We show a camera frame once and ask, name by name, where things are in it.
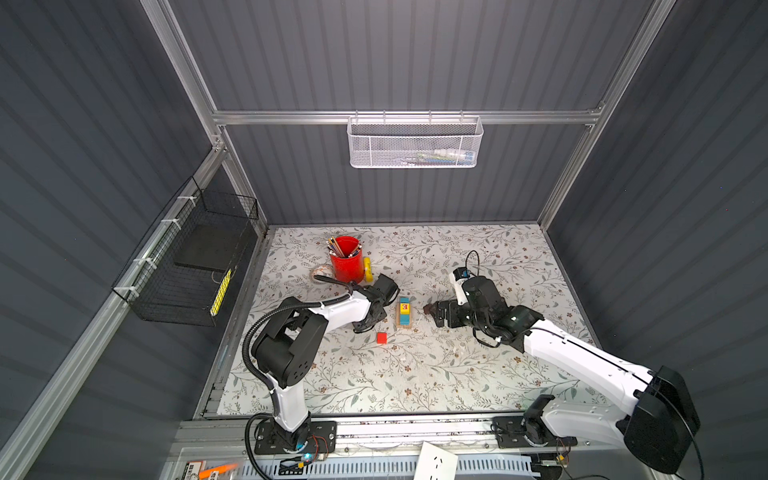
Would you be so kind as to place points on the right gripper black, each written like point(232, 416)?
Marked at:
point(450, 305)

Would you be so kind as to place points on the black wire basket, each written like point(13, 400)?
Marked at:
point(174, 279)

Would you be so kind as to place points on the red pencil cup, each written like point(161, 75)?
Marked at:
point(348, 270)

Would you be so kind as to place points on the white wire basket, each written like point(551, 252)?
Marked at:
point(424, 142)

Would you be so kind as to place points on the pencils in cup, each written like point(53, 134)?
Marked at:
point(336, 250)

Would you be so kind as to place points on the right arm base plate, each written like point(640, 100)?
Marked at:
point(516, 431)

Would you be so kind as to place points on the yellow marker in basket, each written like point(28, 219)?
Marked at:
point(220, 294)

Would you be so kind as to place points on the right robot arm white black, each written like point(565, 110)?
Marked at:
point(649, 412)

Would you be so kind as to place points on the tape roll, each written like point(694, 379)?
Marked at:
point(319, 273)

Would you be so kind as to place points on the wood block plank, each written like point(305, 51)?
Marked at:
point(398, 314)

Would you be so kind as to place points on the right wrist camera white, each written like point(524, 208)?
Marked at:
point(457, 278)

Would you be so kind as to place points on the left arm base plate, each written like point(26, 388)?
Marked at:
point(311, 437)

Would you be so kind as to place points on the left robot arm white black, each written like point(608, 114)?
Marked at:
point(280, 348)

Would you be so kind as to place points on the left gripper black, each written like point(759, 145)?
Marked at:
point(360, 328)

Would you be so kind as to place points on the teal block plank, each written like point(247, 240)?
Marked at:
point(405, 319)

